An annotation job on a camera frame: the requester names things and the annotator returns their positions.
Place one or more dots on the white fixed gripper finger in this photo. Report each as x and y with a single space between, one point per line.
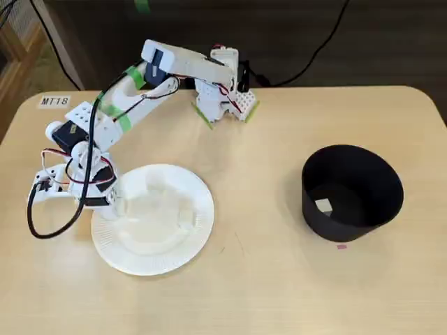
121 199

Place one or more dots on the white moving gripper finger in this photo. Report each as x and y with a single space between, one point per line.
104 212

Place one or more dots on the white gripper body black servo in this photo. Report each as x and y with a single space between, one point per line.
98 203

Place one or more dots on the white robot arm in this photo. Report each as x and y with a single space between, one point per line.
195 66

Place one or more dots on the white paper plate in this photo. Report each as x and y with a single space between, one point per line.
157 251

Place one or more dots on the black pot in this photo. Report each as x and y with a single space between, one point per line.
349 227

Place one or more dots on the white MT18 label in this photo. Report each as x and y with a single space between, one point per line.
54 101

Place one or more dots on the green tape strip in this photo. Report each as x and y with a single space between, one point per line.
202 117
252 112

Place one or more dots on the small pink tape mark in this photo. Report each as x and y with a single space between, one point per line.
342 247

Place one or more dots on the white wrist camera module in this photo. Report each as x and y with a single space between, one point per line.
52 181

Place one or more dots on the grey metal post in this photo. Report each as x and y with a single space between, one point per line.
61 45

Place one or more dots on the wooden furniture frame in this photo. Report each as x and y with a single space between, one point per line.
14 70

